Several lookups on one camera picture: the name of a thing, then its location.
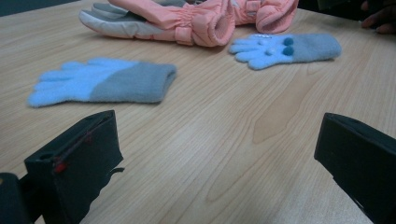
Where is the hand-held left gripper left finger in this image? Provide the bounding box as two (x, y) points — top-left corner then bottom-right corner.
(23, 109), (125, 224)

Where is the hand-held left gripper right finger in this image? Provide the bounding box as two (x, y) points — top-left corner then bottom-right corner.
(313, 112), (396, 224)

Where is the blue knit glove with pompoms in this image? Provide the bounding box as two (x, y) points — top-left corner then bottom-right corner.
(228, 32), (343, 71)

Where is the plain blue grey knit glove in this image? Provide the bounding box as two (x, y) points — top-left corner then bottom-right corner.
(26, 57), (178, 108)

